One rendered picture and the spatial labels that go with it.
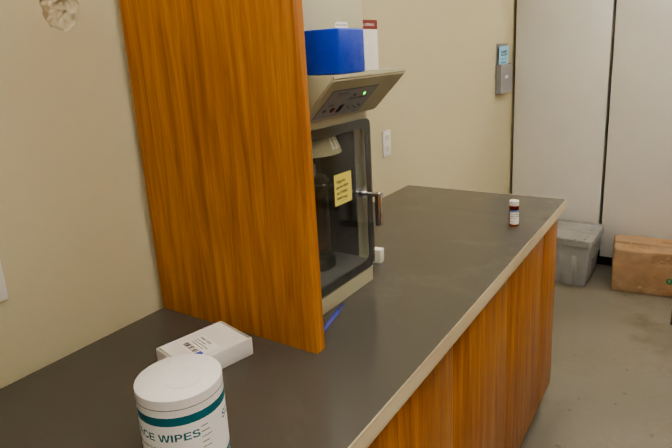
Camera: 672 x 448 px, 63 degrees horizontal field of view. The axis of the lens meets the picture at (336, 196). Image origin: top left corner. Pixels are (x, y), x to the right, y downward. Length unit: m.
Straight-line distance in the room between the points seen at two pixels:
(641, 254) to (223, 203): 3.05
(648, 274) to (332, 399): 3.06
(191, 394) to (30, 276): 0.59
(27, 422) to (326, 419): 0.54
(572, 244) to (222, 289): 2.86
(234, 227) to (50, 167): 0.41
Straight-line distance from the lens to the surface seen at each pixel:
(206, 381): 0.89
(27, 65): 1.31
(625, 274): 3.92
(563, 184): 4.21
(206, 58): 1.20
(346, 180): 1.34
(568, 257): 3.90
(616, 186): 4.16
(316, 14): 1.26
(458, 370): 1.48
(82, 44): 1.37
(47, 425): 1.18
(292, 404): 1.07
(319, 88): 1.12
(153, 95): 1.34
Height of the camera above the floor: 1.55
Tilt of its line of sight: 14 degrees down
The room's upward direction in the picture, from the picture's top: 3 degrees counter-clockwise
